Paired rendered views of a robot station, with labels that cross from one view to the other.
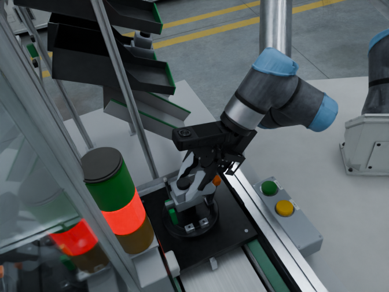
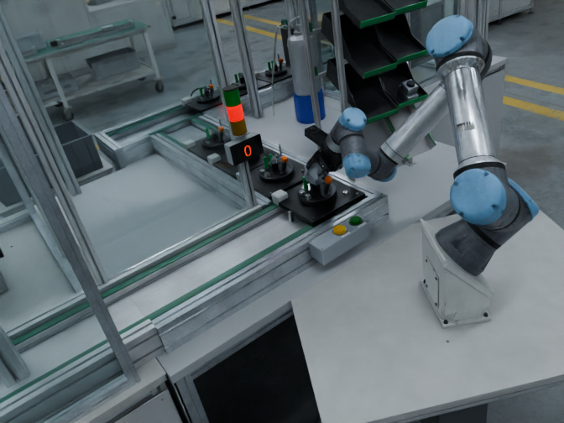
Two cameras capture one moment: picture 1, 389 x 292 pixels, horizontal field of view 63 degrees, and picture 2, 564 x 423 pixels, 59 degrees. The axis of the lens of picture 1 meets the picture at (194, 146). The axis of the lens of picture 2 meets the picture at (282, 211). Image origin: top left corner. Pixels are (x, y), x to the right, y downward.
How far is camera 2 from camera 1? 1.44 m
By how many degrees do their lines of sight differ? 58
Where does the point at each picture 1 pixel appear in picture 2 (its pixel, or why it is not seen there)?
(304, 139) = not seen: hidden behind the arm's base
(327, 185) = (401, 273)
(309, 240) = (317, 244)
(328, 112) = (347, 163)
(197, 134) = (315, 133)
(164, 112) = not seen: hidden behind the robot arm
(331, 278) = (310, 283)
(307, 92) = (347, 143)
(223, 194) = (340, 202)
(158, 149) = (395, 180)
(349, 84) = not seen: outside the picture
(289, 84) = (342, 132)
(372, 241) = (352, 301)
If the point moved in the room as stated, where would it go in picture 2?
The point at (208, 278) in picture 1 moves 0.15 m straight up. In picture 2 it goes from (285, 222) to (278, 186)
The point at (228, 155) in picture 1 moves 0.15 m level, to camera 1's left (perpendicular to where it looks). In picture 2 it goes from (321, 158) to (303, 142)
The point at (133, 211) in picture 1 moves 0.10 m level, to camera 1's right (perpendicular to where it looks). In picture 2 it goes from (231, 112) to (239, 122)
